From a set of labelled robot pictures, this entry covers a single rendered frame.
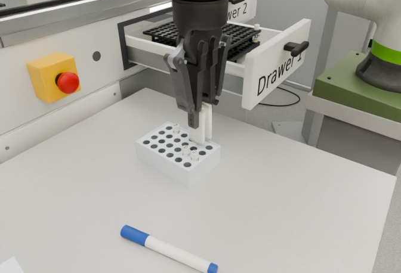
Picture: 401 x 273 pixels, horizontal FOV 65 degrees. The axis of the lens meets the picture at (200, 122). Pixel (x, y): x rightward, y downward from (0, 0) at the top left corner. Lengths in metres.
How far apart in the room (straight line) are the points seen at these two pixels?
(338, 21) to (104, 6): 1.13
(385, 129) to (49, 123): 0.71
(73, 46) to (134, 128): 0.20
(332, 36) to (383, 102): 0.88
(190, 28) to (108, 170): 0.29
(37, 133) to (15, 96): 0.09
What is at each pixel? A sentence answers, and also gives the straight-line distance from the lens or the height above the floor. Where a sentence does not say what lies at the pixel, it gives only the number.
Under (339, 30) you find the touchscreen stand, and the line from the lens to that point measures 1.62.
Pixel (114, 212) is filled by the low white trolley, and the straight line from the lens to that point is 0.50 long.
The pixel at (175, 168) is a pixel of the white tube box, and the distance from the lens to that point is 0.51.
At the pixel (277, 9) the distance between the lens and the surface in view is 2.52.
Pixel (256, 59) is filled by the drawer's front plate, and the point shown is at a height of 0.92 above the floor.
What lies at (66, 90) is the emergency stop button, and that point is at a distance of 0.61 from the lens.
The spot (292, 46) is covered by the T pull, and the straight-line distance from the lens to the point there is 0.67.
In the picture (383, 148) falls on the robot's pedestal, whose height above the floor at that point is 0.66.
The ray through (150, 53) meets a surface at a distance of 0.73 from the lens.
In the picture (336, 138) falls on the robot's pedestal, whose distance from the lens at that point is 0.89.
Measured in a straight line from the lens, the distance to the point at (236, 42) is 0.71.
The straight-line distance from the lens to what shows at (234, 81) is 0.61.
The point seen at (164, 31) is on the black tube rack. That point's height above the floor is 0.90.
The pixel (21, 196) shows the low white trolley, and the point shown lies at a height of 0.76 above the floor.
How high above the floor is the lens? 1.13
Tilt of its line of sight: 33 degrees down
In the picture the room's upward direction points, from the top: straight up
